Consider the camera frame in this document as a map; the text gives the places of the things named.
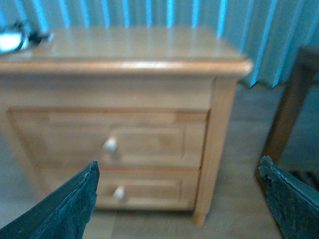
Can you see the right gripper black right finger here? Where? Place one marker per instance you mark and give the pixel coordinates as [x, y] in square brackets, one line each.
[294, 204]

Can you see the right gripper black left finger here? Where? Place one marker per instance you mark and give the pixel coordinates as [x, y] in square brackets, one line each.
[63, 214]

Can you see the white drawer knob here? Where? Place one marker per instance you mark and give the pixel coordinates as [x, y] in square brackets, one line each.
[110, 147]
[119, 193]

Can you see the light wooden nightstand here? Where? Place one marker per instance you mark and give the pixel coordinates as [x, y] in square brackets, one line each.
[127, 69]

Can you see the wooden drawer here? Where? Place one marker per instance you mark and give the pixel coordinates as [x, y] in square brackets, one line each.
[148, 189]
[145, 138]

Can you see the pale pleated curtain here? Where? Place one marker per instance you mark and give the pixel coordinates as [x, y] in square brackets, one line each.
[270, 32]

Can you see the dark wooden side table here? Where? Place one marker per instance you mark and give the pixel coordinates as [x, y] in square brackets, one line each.
[293, 140]

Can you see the white charger block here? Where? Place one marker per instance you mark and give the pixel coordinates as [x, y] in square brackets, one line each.
[10, 42]

